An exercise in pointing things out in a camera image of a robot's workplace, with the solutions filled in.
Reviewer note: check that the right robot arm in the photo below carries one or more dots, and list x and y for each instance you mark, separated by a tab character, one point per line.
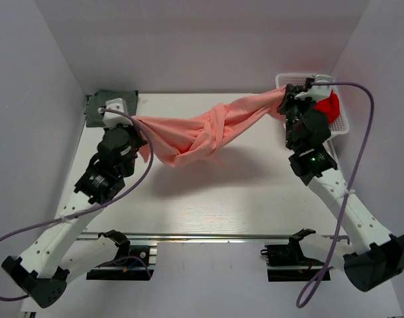
375	254

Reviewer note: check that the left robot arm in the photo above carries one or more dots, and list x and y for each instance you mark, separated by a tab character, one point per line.
44	270

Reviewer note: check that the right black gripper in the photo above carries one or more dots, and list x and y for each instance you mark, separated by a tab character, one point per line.
289	100

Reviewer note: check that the white plastic basket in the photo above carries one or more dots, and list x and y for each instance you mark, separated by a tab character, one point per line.
340	125

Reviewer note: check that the aluminium rail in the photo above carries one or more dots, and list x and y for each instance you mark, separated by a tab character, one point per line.
201	236

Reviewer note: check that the pink t shirt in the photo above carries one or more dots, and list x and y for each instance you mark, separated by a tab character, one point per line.
179	142

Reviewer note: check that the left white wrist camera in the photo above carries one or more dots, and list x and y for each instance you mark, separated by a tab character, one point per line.
114	113

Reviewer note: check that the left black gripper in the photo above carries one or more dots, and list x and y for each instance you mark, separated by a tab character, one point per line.
140	140

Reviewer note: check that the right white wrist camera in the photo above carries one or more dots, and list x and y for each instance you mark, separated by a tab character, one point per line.
317	88

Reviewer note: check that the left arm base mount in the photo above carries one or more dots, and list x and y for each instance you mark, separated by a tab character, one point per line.
131	262

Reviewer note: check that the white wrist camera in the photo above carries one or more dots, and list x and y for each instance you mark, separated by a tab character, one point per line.
114	113
317	88

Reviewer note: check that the red t shirt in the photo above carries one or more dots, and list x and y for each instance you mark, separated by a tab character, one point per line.
330	107

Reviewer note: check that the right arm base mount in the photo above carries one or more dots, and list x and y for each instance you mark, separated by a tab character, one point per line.
288	261

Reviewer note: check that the folded green t shirt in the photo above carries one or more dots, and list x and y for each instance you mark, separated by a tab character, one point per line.
93	118

